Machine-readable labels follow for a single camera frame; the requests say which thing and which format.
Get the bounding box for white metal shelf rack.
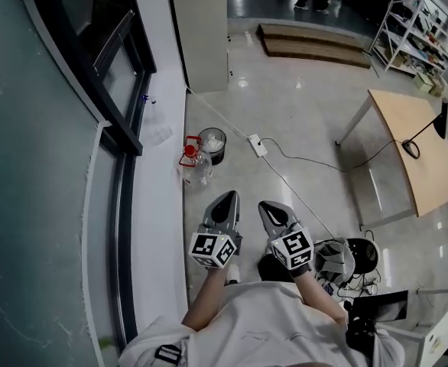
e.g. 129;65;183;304
368;0;448;80

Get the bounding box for person's white shirt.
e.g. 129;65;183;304
118;281;404;367

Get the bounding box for person's right forearm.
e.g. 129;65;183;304
292;273;349;328

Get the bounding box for black round device white rim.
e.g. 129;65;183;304
346;237;381;274

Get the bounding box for wooden floor platform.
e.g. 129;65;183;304
256;23;372;68

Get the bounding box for black plug with cable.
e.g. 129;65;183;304
259;138;404;174

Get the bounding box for black window frame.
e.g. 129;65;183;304
15;0;158;349

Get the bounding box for black desk lamp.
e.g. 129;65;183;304
401;97;448;159

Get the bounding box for white cable with plug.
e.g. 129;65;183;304
186;85;252;139

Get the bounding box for grey helmet device on floor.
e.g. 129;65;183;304
311;229;382;301

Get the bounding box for clear plastic bottle blue cap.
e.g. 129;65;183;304
141;95;167;125

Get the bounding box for black trash bin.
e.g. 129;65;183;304
197;127;228;166

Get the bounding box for large clear red-handled water bottle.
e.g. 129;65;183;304
177;135;215;187

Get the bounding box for person's left forearm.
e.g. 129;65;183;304
180;268;227;332

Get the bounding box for black strap buckle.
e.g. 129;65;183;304
154;344;183;363

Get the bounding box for black tablet screen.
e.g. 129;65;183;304
352;291;409;323

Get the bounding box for white power strip cord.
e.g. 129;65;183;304
261;154;334;239

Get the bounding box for white power strip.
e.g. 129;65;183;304
246;134;268;158

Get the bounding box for wooden table white legs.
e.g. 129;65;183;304
334;89;448;229

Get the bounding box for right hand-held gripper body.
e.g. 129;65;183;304
265;222;316;273

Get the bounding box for person's black trousers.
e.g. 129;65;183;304
257;253;294;283

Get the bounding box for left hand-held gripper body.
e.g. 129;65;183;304
188;223;245;271

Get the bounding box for white cabinet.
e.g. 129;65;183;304
168;0;229;93

